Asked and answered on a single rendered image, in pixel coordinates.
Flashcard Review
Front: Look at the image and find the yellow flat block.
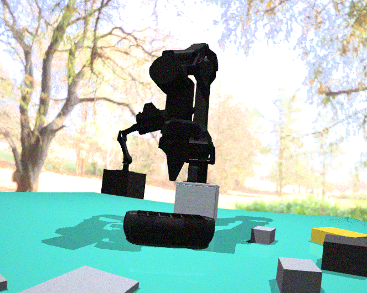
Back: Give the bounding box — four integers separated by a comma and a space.
311, 227, 367, 245

